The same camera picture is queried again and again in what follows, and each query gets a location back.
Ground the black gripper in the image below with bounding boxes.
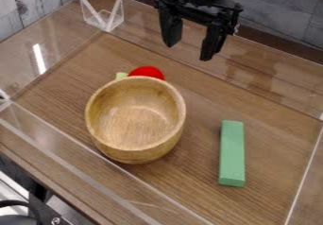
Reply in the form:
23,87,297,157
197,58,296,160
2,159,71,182
155,0,244,61

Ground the red plush fruit green leaf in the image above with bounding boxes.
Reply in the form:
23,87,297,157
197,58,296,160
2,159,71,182
117,66,166,80

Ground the wooden bowl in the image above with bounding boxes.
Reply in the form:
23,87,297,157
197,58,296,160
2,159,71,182
85,77,187,164

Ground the green rectangular block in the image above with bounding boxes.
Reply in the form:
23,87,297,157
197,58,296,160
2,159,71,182
220,120,245,187

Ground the black metal stand base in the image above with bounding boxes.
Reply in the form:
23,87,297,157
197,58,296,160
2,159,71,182
0,194,69,225

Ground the clear acrylic corner bracket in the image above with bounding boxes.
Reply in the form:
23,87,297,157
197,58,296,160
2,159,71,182
81,0,126,32

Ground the clear acrylic tray wall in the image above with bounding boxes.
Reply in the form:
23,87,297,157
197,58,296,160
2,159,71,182
0,90,322,225

